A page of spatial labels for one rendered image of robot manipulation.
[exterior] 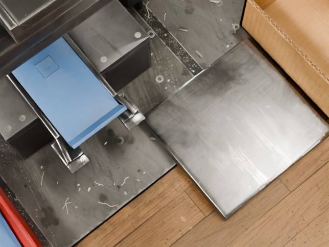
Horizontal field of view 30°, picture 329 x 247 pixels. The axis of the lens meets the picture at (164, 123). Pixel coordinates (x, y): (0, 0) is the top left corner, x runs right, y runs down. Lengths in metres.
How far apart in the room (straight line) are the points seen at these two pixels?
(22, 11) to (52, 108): 0.19
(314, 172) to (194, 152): 0.15
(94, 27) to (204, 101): 0.16
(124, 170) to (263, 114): 0.18
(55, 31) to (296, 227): 0.36
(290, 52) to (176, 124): 0.16
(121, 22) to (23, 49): 0.19
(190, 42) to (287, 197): 0.23
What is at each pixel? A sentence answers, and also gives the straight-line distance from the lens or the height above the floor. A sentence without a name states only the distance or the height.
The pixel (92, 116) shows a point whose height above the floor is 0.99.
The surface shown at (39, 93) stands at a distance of 0.70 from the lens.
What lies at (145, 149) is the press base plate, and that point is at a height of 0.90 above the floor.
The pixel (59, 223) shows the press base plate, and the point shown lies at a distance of 0.74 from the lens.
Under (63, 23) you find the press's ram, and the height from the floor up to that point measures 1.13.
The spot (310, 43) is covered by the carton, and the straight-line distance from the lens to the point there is 0.82.
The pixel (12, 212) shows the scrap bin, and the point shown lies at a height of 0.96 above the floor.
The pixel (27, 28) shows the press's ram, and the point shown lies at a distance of 0.52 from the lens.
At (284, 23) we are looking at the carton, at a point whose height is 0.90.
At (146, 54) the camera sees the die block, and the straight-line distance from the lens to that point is 0.75.
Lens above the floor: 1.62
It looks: 71 degrees down
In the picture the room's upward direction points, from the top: 3 degrees counter-clockwise
